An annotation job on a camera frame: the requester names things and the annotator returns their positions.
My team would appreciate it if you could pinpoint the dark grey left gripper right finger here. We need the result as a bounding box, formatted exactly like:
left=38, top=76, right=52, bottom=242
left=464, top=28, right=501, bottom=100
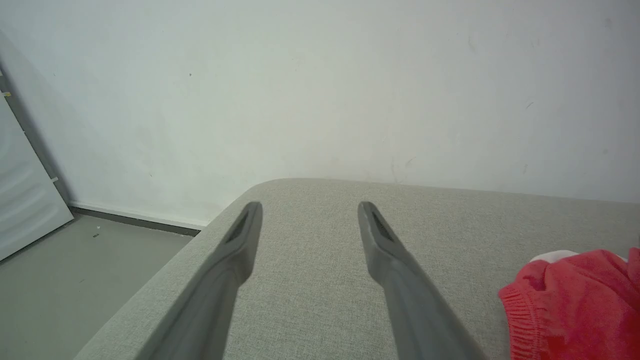
left=357, top=201, right=489, bottom=360

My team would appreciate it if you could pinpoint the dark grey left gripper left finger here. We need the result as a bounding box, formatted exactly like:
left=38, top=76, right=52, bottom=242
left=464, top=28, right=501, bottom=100
left=136, top=201, right=264, bottom=360

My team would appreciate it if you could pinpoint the red garment with white stripe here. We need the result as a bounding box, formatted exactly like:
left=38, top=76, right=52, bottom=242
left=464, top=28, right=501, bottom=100
left=498, top=247, right=640, bottom=360

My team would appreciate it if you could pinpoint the grey fabric sofa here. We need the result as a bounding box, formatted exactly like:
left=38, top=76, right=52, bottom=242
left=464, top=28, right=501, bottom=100
left=74, top=177, right=640, bottom=360

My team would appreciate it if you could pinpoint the white appliance panel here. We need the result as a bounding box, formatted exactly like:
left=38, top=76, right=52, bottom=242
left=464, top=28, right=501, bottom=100
left=0, top=70, right=75, bottom=262

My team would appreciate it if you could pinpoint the white wall baseboard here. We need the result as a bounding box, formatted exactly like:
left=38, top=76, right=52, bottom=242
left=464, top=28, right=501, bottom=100
left=68, top=200, right=210, bottom=237

